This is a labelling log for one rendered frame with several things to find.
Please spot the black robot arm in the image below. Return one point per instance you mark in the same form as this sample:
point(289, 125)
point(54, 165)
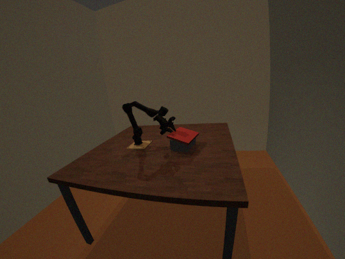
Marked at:
point(151, 112)

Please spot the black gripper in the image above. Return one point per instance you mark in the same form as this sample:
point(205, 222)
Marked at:
point(169, 124)

